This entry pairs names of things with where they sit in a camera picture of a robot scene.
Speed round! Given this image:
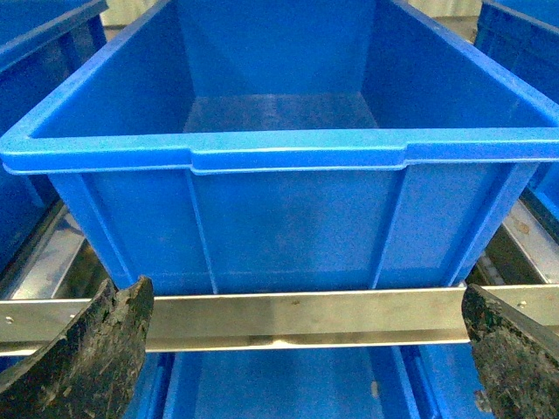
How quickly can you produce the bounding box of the left blue bin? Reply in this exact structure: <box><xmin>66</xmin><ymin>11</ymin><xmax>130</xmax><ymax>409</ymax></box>
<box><xmin>1</xmin><ymin>1</ymin><xmax>108</xmax><ymax>267</ymax></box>

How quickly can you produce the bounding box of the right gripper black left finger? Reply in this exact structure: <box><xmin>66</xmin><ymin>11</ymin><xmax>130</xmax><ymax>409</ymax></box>
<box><xmin>1</xmin><ymin>276</ymin><xmax>154</xmax><ymax>418</ymax></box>

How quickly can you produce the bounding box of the steel front shelf rail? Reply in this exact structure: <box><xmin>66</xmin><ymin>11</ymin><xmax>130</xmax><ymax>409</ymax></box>
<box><xmin>1</xmin><ymin>285</ymin><xmax>558</xmax><ymax>355</ymax></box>

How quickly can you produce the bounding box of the lower shelf blue bin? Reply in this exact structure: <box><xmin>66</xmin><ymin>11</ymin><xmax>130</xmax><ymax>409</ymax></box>
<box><xmin>127</xmin><ymin>345</ymin><xmax>491</xmax><ymax>418</ymax></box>

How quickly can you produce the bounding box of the right blue bin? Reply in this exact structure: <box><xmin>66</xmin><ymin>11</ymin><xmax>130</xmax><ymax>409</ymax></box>
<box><xmin>473</xmin><ymin>0</ymin><xmax>559</xmax><ymax>215</ymax></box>

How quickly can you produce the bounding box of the steel roller track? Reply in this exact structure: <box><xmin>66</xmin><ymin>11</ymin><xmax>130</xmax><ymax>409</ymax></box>
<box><xmin>476</xmin><ymin>200</ymin><xmax>558</xmax><ymax>285</ymax></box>

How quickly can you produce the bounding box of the empty middle blue bin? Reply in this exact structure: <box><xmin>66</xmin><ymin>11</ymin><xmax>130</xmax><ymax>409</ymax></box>
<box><xmin>1</xmin><ymin>1</ymin><xmax>558</xmax><ymax>295</ymax></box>

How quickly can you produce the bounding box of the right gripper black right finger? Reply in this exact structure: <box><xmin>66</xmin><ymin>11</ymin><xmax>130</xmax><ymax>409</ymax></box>
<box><xmin>461</xmin><ymin>285</ymin><xmax>558</xmax><ymax>418</ymax></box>

